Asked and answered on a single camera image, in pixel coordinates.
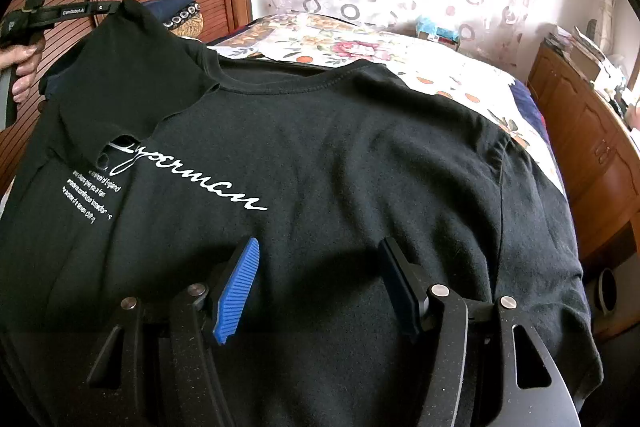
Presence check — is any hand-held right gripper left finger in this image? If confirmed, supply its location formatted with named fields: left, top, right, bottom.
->
left=85, top=236, right=262, bottom=427

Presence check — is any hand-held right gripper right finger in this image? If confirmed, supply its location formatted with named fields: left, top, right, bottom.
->
left=377, top=237, right=554, bottom=427

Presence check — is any black printed t-shirt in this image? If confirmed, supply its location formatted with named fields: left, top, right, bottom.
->
left=0, top=0, right=601, bottom=427

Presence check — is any person's left hand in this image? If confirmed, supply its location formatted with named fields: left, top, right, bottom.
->
left=0, top=46, right=44, bottom=106

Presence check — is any grey round object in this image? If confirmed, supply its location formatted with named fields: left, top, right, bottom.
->
left=594, top=267, right=622, bottom=314

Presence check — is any orange fruit print bedsheet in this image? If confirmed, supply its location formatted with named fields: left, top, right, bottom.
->
left=205, top=12, right=568, bottom=198

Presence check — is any navy blanket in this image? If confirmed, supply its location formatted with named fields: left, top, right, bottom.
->
left=512, top=80, right=553, bottom=163

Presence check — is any wooden dresser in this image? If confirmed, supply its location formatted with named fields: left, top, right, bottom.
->
left=526, top=43, right=640, bottom=340

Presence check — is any floral quilt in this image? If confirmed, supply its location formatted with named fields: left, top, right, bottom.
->
left=240, top=13, right=418, bottom=68

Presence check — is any light blue packet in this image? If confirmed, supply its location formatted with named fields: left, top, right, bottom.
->
left=414, top=14, right=462, bottom=52

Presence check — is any pile of papers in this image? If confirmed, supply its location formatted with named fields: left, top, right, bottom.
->
left=542, top=23, right=628, bottom=80

